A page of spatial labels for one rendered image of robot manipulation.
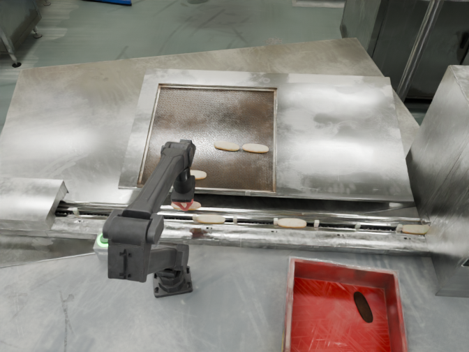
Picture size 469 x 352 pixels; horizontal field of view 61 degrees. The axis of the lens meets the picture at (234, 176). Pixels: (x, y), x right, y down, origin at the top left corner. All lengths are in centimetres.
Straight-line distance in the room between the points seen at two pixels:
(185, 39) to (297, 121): 254
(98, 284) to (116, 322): 14
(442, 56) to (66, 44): 316
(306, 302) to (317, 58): 135
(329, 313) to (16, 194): 111
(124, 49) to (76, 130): 218
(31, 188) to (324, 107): 114
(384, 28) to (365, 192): 159
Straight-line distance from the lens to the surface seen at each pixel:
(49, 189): 153
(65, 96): 209
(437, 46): 307
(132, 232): 82
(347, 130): 163
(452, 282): 137
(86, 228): 145
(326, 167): 152
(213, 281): 132
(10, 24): 395
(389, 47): 297
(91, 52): 401
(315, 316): 129
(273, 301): 129
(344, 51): 233
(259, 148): 151
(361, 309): 132
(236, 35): 404
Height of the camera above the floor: 200
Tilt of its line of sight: 49 degrees down
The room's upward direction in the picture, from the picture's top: straight up
